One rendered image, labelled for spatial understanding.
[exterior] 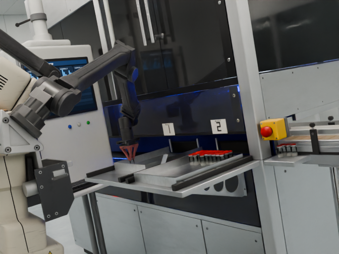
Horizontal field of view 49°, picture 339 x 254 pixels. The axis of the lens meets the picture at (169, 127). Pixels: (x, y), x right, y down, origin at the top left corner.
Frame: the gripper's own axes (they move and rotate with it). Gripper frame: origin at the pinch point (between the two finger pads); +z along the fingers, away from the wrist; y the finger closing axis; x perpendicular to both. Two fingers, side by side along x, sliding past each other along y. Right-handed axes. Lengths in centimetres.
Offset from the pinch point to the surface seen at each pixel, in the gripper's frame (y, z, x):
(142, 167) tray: -10.7, 2.0, -15.6
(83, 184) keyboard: -11.1, 9.7, 24.2
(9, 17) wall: 237, -203, 449
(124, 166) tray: -7.1, 2.3, -1.6
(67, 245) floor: 70, 91, 163
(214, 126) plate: 8.7, -10.4, -42.3
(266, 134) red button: -2, -7, -69
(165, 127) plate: 17.2, -11.5, -9.9
